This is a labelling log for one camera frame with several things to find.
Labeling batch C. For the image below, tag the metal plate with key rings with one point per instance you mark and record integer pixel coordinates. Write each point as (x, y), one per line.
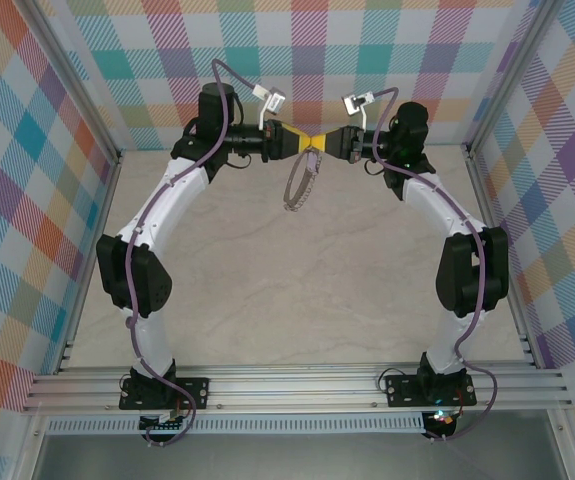
(286, 189)

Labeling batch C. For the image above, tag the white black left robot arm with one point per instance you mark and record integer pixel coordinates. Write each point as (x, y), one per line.
(152, 220)

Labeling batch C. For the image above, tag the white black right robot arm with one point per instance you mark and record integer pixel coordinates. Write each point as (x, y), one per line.
(467, 280)

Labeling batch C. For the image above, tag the small black controller board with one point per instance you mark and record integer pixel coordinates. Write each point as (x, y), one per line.
(442, 422)
(164, 424)

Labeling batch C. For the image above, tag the grey metal sheet panel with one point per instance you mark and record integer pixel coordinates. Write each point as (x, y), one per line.
(292, 460)

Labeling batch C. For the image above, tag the white left camera bracket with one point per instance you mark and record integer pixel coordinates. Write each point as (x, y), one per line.
(263, 117)

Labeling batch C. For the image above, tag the white camera bracket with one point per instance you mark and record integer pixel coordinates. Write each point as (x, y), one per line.
(263, 117)
(364, 117)

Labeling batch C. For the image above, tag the white right camera bracket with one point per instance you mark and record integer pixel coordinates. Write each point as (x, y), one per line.
(364, 117)

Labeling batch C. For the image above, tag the aluminium frame post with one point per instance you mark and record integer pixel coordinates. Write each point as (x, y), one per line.
(74, 80)
(503, 75)

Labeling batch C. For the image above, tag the aluminium side floor rail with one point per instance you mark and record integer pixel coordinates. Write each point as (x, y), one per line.
(521, 325)
(90, 260)

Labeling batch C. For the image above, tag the wide aluminium base rail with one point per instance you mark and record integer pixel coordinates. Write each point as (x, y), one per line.
(292, 387)

